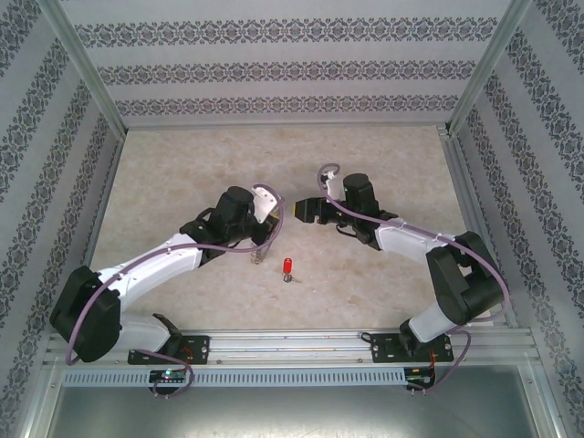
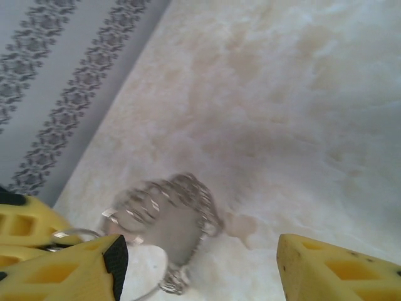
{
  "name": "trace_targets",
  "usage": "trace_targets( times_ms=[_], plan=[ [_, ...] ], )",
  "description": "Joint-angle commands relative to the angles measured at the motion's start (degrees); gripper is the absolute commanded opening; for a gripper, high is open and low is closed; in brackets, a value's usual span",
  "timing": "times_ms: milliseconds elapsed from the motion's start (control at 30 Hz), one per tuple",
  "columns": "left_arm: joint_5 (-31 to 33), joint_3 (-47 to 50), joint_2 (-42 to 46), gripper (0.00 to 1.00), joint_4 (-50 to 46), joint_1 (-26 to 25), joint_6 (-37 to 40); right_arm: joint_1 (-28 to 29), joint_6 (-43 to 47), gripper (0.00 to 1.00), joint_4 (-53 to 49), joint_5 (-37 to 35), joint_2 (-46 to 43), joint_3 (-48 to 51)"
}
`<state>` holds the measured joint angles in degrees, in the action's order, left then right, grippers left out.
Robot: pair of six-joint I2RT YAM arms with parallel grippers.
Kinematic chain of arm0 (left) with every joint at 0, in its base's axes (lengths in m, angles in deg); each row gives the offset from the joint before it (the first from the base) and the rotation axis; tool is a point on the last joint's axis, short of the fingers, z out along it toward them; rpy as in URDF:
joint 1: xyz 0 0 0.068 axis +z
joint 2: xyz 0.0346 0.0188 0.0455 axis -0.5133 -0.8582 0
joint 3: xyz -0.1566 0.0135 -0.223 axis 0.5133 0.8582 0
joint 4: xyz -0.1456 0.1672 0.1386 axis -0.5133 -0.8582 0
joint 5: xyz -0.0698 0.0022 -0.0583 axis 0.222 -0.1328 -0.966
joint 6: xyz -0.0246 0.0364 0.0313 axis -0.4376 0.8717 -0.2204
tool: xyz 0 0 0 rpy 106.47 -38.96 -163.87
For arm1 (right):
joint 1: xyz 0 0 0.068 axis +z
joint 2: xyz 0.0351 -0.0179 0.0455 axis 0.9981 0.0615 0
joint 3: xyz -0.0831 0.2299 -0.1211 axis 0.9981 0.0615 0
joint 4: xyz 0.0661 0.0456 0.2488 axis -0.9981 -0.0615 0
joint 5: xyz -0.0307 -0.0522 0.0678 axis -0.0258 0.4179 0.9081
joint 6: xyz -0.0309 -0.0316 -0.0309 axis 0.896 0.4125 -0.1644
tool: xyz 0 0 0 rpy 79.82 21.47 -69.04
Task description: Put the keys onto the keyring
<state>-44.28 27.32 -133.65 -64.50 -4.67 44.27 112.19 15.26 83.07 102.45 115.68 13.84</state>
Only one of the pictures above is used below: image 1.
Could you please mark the circuit board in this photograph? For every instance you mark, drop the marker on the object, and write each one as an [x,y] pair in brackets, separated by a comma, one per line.
[169,375]
[417,378]

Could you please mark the right circuit board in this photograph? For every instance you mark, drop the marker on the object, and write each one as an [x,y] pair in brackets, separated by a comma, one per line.
[417,378]

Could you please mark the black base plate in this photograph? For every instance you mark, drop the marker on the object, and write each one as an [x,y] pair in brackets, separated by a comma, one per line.
[383,351]
[196,349]

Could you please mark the aluminium frame post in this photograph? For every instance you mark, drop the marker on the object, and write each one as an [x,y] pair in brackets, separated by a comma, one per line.
[86,68]
[486,68]

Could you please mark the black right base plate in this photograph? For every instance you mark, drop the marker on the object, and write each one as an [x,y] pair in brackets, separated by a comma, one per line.
[383,351]

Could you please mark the left circuit board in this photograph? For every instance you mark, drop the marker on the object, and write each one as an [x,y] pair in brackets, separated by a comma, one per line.
[169,375]

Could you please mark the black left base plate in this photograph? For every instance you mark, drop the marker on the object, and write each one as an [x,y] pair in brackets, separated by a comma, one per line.
[196,349]

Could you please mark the aluminium side rail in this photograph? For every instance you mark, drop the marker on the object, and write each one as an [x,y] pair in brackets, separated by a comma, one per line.
[461,173]
[102,205]

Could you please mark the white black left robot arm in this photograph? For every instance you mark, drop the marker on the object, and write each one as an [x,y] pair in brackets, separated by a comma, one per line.
[155,269]

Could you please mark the large metal keyring band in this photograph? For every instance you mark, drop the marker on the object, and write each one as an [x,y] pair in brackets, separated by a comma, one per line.
[257,256]

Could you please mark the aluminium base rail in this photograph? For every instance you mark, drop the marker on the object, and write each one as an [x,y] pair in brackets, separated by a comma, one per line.
[292,349]

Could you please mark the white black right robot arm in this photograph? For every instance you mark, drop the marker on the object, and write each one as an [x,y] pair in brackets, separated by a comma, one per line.
[406,242]

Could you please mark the grey metal sheet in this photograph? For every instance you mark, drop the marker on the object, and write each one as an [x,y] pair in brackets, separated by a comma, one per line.
[292,410]

